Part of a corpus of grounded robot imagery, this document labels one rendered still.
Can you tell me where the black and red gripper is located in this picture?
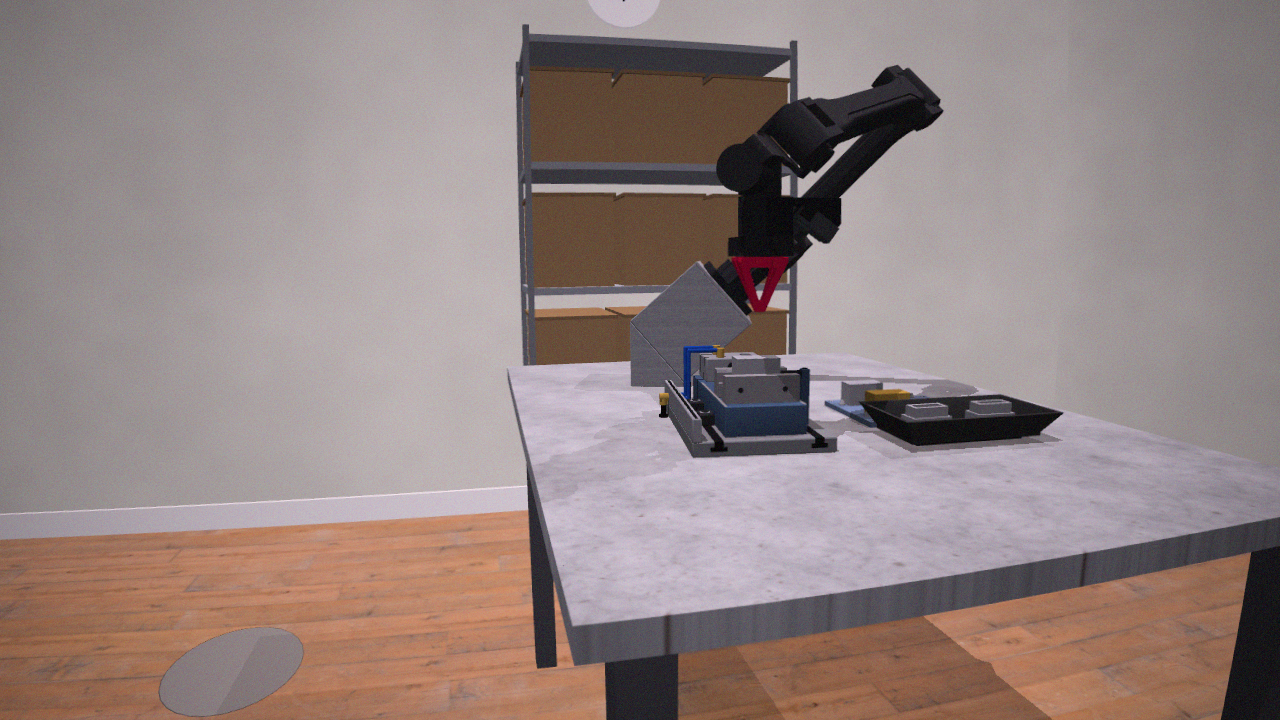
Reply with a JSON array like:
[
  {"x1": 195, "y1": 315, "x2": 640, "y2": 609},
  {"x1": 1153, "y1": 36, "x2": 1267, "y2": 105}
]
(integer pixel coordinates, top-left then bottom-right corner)
[{"x1": 728, "y1": 193, "x2": 794, "y2": 313}]

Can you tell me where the yellow rectangular block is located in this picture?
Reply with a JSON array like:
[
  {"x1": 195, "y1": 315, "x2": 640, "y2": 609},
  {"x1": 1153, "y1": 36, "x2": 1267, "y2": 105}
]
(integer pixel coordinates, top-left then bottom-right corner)
[{"x1": 865, "y1": 389, "x2": 910, "y2": 401}]

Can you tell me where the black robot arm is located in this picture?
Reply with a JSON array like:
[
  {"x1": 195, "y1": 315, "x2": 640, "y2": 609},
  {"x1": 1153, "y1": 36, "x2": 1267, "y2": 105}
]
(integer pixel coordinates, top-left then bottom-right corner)
[{"x1": 704, "y1": 65, "x2": 945, "y2": 316}]

